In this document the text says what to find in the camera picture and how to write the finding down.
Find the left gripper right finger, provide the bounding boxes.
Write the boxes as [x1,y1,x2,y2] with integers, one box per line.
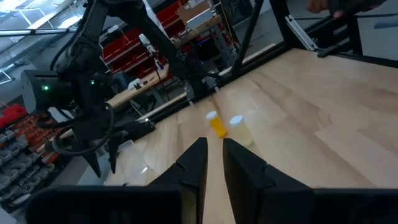
[222,138,315,224]

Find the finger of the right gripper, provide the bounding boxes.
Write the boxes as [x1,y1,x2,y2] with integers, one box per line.
[81,145,103,179]
[106,133,121,175]

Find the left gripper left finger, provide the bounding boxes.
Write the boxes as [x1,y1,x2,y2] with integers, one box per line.
[149,136,209,224]

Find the small amber pill bottle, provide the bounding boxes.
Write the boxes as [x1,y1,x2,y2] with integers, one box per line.
[205,111,228,139]

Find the pale yellow pill bottle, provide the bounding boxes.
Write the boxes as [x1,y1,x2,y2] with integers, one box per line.
[229,115,255,147]

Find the red storage bin shelf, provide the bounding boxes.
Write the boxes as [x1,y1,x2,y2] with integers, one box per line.
[101,0,237,85]

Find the wooden workbench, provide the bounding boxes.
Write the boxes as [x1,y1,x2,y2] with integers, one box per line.
[105,63,171,109]

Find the grey and red parts drawers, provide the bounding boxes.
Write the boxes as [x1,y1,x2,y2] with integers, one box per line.
[0,103,68,213]

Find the white bottle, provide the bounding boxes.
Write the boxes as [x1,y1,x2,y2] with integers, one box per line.
[138,33,157,56]

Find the cardboard box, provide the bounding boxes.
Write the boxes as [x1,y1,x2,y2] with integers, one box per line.
[176,0,216,23]

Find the person's hand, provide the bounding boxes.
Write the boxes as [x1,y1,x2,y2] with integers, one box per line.
[307,0,346,19]

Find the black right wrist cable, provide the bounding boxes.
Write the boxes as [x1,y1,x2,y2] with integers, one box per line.
[35,101,114,156]

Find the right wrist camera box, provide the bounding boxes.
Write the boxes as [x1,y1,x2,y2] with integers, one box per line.
[21,69,75,113]

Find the silver aluminium rail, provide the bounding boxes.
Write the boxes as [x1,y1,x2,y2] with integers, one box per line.
[284,14,318,52]

